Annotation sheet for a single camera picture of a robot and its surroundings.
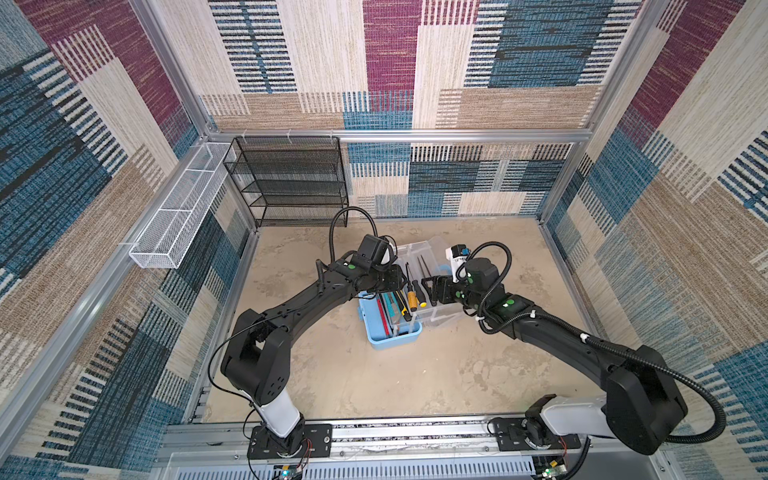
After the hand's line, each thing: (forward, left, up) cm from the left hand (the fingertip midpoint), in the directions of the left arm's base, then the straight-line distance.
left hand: (404, 277), depth 85 cm
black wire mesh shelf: (+41, +39, +2) cm, 57 cm away
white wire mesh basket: (-1, +57, +18) cm, 59 cm away
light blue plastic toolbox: (+8, -9, +1) cm, 12 cm away
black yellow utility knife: (-7, 0, -6) cm, 9 cm away
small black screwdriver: (+5, -7, -1) cm, 8 cm away
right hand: (-3, -7, 0) cm, 8 cm away
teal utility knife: (-7, +4, -6) cm, 10 cm away
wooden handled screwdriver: (-8, -2, +1) cm, 8 cm away
